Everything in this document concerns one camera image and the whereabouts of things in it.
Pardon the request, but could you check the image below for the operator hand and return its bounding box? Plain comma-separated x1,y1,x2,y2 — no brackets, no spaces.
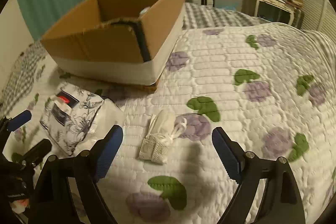
9,197,30,214

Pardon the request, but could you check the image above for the white floral quilt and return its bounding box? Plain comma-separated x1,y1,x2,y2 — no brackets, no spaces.
0,21,336,224

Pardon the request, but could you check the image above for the white dressing table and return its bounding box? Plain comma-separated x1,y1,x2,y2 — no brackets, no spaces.
241,0,305,29

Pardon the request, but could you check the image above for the small white mesh pouch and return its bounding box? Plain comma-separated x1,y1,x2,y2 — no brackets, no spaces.
138,110,187,164

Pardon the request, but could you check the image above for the open cardboard box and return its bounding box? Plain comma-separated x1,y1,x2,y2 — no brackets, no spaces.
41,0,185,86

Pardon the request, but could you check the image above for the floral packaged fabric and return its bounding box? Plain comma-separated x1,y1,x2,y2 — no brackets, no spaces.
40,83,125,157

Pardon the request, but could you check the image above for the white louvered wardrobe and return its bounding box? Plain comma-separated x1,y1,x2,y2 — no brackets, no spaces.
301,0,336,42

